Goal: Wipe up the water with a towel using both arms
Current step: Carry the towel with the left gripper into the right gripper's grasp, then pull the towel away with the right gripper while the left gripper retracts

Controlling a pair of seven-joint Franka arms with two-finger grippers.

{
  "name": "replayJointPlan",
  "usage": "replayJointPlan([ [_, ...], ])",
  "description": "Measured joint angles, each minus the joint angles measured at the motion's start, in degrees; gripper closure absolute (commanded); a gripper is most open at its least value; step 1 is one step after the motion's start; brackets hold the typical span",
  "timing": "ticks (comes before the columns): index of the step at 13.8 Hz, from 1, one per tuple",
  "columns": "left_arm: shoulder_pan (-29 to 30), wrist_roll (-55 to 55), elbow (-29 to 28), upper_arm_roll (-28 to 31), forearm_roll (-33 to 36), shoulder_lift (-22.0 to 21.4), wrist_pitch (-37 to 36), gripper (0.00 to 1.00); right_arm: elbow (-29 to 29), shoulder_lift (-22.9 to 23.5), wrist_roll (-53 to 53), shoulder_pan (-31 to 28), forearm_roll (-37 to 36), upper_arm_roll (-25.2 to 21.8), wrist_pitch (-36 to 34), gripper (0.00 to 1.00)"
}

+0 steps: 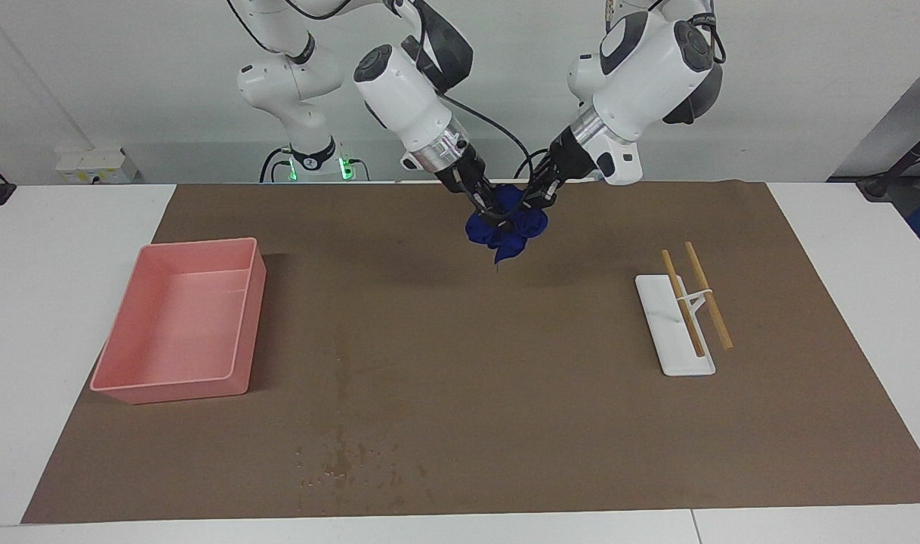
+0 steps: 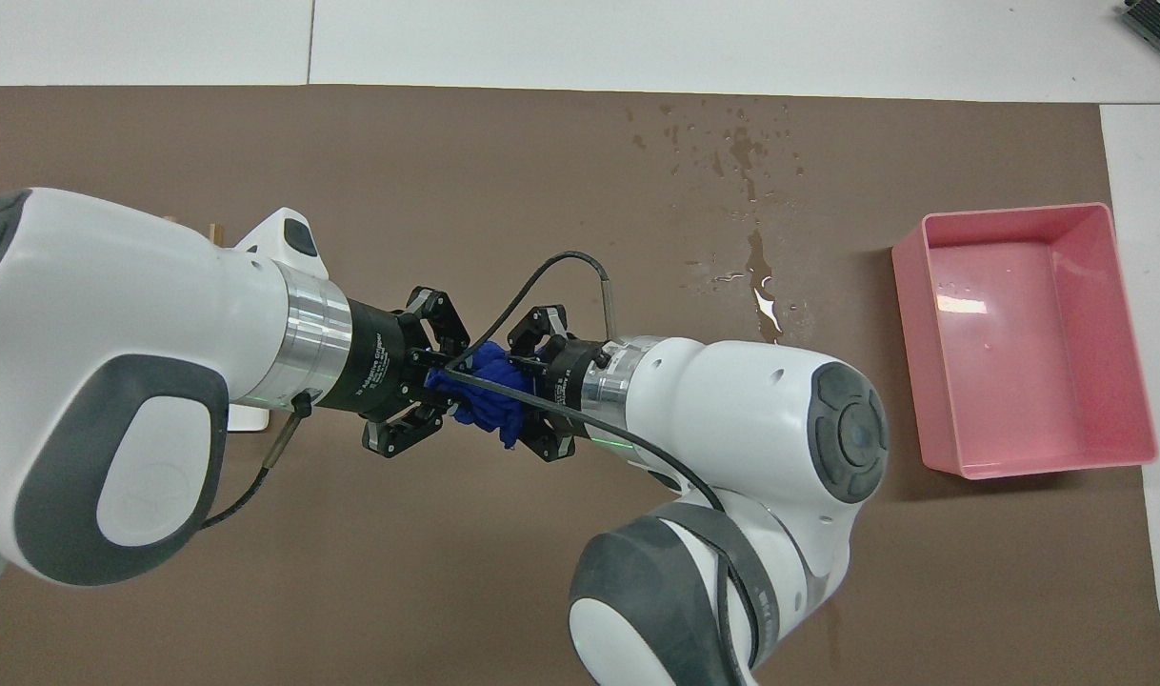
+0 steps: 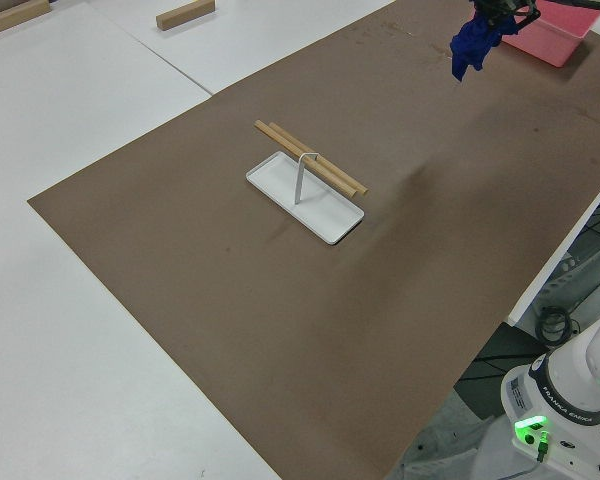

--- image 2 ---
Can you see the pink plastic bin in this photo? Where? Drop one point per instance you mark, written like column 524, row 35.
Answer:
column 1009, row 381

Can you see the blue cloth towel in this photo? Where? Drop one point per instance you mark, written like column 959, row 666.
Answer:
column 490, row 410

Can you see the brown table mat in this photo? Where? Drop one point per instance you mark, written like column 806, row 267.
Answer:
column 504, row 171

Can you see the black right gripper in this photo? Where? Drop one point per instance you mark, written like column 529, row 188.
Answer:
column 566, row 386

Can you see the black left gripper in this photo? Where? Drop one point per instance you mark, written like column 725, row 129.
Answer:
column 380, row 362

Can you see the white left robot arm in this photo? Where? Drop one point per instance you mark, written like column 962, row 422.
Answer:
column 113, row 286

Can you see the spilled water puddle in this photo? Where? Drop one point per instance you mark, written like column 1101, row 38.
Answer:
column 759, row 262

